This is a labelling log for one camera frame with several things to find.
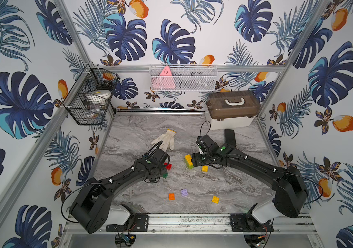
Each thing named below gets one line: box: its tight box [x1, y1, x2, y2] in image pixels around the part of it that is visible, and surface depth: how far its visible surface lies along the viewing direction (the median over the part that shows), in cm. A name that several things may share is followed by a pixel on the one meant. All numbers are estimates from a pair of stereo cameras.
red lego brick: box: [163, 162, 173, 170], surface depth 94 cm
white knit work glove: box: [150, 128, 177, 152], surface depth 108 cm
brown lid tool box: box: [205, 90, 262, 131], surface depth 103 cm
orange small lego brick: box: [168, 193, 175, 201], surface depth 84 cm
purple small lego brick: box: [180, 188, 189, 197], surface depth 85 cm
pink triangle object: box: [152, 65, 176, 89], surface depth 92 cm
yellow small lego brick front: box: [211, 195, 220, 205], surface depth 83 cm
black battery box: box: [223, 128, 237, 148], surface depth 108 cm
